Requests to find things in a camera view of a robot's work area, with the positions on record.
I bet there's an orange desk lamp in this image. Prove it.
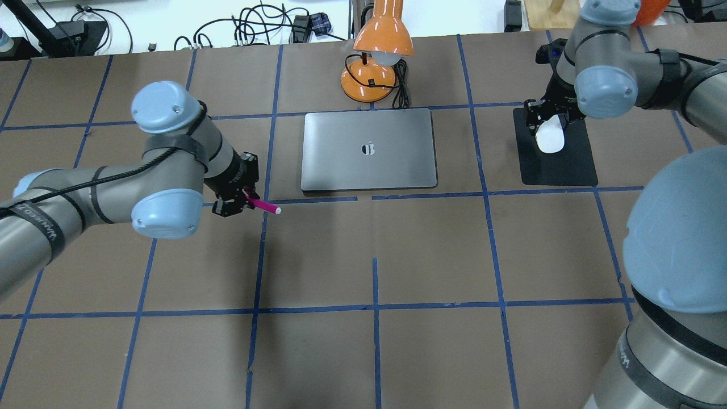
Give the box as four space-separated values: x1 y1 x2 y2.
340 1 415 109

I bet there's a black cable bundle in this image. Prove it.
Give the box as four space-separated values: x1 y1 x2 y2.
174 5 347 51

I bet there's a grey closed laptop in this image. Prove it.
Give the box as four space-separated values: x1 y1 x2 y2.
300 108 438 192

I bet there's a black power adapter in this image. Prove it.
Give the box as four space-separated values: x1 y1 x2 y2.
503 0 523 33

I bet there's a black lamp power cable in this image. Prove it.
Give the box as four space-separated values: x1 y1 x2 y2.
345 54 411 110

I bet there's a white computer mouse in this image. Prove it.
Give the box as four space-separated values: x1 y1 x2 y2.
535 115 565 155

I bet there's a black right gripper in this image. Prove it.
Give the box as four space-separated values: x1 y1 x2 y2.
524 39 585 137

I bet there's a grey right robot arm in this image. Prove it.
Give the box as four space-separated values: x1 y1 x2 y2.
513 1 725 408

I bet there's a wooden stand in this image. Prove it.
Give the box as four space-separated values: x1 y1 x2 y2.
523 1 581 31

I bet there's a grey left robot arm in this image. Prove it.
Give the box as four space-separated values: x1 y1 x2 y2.
1 81 260 300

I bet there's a pink pen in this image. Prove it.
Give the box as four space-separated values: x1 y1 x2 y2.
250 198 282 215

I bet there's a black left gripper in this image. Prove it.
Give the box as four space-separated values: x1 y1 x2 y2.
211 151 260 218

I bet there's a black mousepad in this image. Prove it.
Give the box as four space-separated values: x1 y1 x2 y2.
512 108 598 187

